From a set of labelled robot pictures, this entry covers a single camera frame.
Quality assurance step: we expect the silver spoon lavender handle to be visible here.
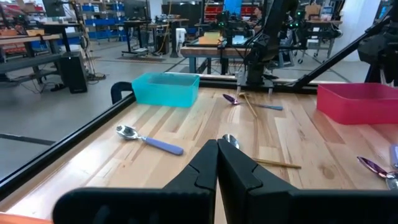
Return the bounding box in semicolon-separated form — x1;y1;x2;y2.
384;143;398;191
116;124;185;156

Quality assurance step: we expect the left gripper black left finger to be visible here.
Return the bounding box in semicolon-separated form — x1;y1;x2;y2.
52;139;219;224

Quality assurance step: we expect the blue storage bin shelving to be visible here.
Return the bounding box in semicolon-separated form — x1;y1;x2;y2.
81;2;126;41

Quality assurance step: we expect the black diagonal frame strut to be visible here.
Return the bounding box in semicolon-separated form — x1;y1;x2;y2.
290;14;393;91

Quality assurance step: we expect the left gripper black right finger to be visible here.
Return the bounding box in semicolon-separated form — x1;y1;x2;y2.
217;138;398;224

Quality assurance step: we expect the red plastic bin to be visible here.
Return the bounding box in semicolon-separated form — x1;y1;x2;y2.
316;82;398;126

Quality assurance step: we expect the wooden top workbench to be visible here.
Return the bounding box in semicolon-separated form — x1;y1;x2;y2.
180;39;252;75

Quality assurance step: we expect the teal plastic bin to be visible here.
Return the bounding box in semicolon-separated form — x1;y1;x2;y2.
131;72;200;108

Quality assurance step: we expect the black clamp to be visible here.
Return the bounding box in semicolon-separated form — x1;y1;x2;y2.
110;81;135;105

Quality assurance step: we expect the white appliance box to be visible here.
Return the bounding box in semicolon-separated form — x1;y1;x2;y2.
175;27;187;57

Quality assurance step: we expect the wooden bench with shelves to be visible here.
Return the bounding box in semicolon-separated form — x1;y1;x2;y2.
0;29;65;85

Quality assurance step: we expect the black camera on stand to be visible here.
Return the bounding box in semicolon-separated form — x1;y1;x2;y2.
357;0;398;86

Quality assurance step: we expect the black computer tower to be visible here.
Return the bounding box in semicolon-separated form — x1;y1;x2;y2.
59;51;88;95

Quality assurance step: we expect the person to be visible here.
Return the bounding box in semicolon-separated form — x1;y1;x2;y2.
248;5;265;34

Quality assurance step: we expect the iridescent rainbow spoon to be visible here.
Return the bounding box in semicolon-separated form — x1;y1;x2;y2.
356;156;390;180
222;93;284;111

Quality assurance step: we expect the yellow box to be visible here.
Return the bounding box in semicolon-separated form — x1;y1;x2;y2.
198;32;222;46

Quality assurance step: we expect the orange plastic bin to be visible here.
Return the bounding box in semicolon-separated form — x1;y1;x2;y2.
0;212;52;224

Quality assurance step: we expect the black monitor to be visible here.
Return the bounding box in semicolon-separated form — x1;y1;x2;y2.
42;0;67;18

